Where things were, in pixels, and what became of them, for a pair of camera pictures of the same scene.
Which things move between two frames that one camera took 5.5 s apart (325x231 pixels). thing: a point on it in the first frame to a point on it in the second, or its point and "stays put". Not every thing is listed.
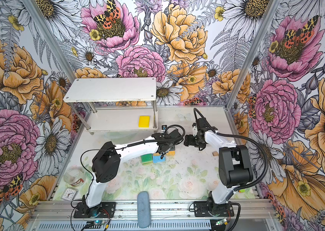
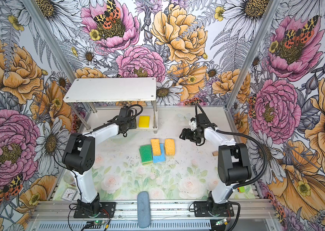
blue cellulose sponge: [157, 159] stays put
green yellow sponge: [146, 159] stays put
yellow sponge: [144, 121] stays put
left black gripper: [173, 147] to [133, 125]
